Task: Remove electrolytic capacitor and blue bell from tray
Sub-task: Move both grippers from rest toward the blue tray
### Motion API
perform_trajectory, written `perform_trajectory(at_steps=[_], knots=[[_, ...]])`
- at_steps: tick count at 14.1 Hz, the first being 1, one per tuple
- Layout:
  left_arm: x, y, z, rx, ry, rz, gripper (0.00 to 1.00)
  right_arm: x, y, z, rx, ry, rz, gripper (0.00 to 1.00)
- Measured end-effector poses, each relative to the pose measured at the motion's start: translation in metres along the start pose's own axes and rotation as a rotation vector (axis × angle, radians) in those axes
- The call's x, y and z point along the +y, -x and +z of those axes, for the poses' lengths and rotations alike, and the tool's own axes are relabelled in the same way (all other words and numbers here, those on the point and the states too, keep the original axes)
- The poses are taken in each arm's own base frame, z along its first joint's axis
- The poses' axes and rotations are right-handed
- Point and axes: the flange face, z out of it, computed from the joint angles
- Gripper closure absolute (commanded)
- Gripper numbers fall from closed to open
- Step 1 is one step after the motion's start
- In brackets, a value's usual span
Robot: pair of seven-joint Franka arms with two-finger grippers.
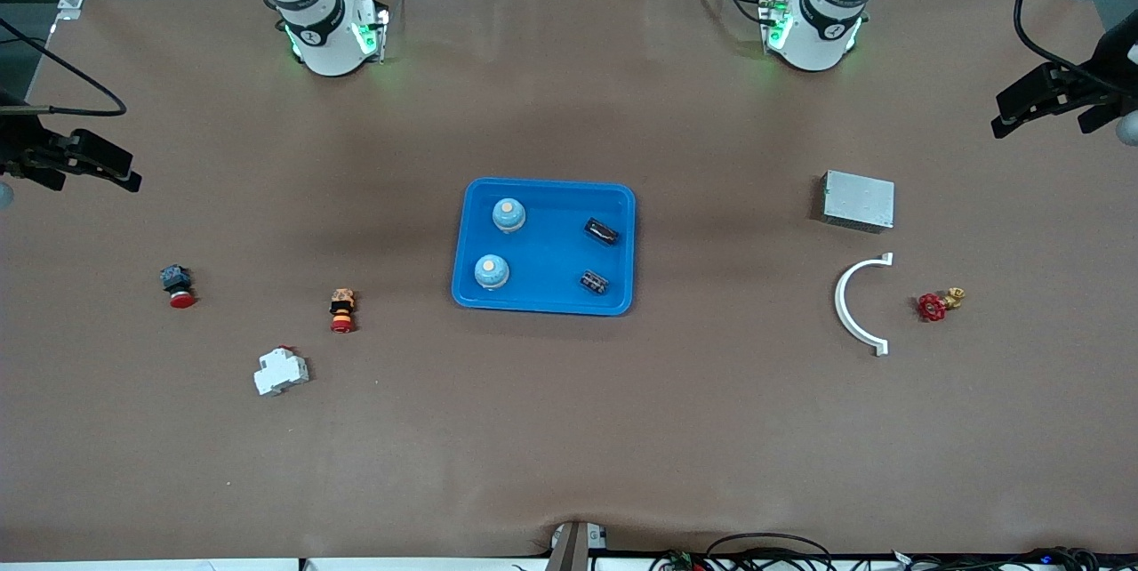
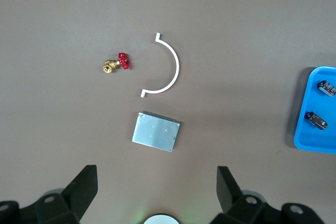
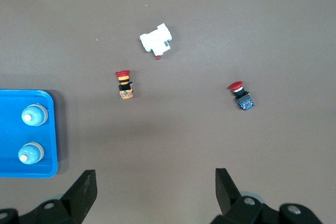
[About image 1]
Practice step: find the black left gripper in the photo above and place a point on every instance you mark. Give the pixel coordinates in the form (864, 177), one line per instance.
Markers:
(1105, 76)

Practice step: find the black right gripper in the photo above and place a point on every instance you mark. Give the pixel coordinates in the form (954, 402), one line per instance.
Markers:
(20, 147)

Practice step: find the light blue dome bell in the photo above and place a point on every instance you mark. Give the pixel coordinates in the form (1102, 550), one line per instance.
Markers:
(491, 271)
(508, 215)

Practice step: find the black capacitor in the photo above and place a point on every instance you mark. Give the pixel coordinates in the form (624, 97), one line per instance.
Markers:
(602, 231)

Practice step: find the brown cylindrical capacitor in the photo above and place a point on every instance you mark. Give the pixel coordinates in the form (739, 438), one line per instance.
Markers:
(595, 282)

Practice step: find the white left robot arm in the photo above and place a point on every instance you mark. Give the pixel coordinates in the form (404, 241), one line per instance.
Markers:
(813, 33)

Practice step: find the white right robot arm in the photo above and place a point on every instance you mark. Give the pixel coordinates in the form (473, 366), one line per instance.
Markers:
(324, 37)

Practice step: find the red mushroom button dark body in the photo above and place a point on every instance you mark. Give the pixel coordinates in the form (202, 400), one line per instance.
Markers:
(178, 286)

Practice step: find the grey perforated metal box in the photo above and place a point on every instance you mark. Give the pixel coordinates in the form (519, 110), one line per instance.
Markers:
(858, 200)

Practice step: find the red handwheel brass valve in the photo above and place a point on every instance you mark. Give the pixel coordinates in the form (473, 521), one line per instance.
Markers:
(931, 308)

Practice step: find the white circuit breaker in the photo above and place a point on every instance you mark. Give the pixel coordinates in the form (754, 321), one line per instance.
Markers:
(280, 371)

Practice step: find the red button orange body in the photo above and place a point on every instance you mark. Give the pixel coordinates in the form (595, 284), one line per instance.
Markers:
(342, 309)

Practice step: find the blue plastic tray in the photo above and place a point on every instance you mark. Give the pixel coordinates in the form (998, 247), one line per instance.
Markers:
(547, 251)

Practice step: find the brown table mat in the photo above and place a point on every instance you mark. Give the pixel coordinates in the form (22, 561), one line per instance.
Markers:
(569, 429)

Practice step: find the white curved bracket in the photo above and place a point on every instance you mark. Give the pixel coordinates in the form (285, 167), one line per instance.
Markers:
(839, 300)

